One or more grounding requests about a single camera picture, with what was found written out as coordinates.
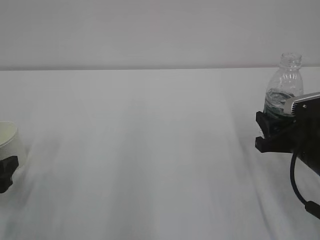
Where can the clear water bottle green label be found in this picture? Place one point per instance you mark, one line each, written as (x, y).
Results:
(285, 83)

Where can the white paper cup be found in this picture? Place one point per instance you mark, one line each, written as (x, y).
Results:
(11, 143)

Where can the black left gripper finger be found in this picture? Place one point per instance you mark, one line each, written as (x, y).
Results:
(7, 168)

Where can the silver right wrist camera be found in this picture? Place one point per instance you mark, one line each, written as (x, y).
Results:
(291, 104)

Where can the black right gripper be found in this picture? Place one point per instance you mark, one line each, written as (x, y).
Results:
(304, 136)

